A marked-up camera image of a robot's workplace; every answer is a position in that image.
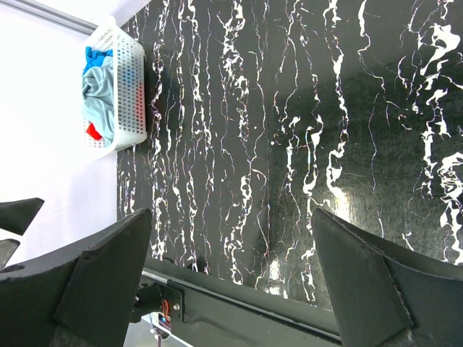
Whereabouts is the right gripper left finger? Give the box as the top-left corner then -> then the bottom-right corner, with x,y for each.
1,209 -> 152,346

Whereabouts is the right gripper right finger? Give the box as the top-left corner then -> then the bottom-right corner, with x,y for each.
312,209 -> 462,346

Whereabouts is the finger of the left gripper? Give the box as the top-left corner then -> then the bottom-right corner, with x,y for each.
0,197 -> 44,235
0,239 -> 20,269

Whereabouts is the red t-shirt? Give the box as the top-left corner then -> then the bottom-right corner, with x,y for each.
86,123 -> 102,141

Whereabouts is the white plastic basket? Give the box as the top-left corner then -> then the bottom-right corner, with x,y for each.
81,16 -> 148,158

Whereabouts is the grey t-shirt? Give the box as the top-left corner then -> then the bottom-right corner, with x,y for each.
82,56 -> 115,146

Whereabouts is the blue t-shirt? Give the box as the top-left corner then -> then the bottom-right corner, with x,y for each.
82,46 -> 113,74

